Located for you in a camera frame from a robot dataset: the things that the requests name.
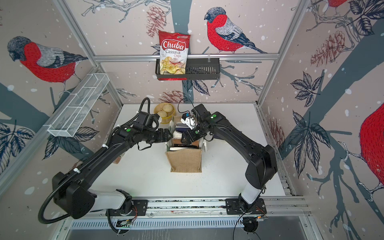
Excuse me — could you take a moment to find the burlap canvas Christmas bag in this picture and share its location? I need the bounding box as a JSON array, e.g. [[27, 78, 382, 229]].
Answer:
[[166, 116, 208, 173]]

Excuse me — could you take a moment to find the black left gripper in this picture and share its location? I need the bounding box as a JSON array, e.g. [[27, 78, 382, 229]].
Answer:
[[143, 127, 175, 143]]

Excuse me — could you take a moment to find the black wire wall basket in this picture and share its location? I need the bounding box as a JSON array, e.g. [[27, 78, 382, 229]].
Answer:
[[155, 58, 221, 81]]

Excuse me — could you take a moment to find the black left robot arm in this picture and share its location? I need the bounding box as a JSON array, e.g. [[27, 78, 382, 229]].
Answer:
[[38, 125, 172, 223]]

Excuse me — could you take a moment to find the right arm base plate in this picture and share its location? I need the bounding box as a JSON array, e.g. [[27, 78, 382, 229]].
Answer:
[[225, 198, 267, 215]]

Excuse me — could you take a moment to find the white mesh wall shelf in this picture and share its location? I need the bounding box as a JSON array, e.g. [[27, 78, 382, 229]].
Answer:
[[48, 73, 110, 137]]

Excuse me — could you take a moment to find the white-paged book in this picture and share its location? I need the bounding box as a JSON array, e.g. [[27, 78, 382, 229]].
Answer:
[[169, 144, 199, 152]]

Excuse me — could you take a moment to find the yellow bamboo steamer basket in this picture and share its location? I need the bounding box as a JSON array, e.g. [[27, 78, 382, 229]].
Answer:
[[154, 103, 176, 124]]

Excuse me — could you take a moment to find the red Chuba cassava chips bag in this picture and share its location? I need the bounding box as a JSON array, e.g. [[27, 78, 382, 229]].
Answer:
[[156, 31, 191, 81]]

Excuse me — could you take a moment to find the white steamed bun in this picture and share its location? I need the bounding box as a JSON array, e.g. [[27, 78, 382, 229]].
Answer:
[[157, 111, 168, 118], [162, 103, 174, 114]]

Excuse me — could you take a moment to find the brown spice jar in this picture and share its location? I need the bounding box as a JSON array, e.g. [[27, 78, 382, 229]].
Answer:
[[113, 155, 123, 164]]

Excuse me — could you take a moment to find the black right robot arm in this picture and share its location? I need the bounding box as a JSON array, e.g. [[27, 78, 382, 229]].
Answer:
[[181, 105, 278, 210]]

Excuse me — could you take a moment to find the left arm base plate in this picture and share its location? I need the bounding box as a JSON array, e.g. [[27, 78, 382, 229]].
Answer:
[[106, 200, 149, 217]]

